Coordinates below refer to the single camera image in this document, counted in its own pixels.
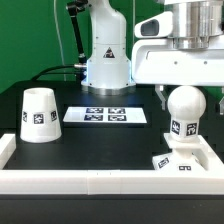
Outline white thin cable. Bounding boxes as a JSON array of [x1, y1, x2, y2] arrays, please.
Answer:
[[53, 0, 68, 82]]

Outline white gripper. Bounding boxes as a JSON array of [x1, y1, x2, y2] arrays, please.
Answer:
[[132, 36, 224, 115]]

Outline white conical lamp shade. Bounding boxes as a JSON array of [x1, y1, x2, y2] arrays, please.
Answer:
[[20, 88, 61, 143]]

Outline white lamp bulb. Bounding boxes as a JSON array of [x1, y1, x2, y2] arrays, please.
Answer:
[[168, 86, 206, 142]]

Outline white lamp base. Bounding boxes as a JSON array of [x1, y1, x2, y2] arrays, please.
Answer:
[[152, 133, 205, 172]]

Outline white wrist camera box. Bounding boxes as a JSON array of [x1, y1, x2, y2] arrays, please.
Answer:
[[134, 11, 173, 39]]

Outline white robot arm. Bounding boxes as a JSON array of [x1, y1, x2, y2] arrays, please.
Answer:
[[81, 0, 224, 101]]

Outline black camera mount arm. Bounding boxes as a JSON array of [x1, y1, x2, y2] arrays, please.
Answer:
[[66, 0, 88, 64]]

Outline white marker tag plate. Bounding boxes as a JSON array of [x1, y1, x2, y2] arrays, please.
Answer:
[[63, 107, 147, 124]]

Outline black cable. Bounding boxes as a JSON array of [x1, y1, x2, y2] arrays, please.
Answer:
[[31, 64, 88, 82]]

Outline white U-shaped fence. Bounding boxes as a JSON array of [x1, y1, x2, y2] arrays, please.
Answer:
[[0, 134, 224, 195]]

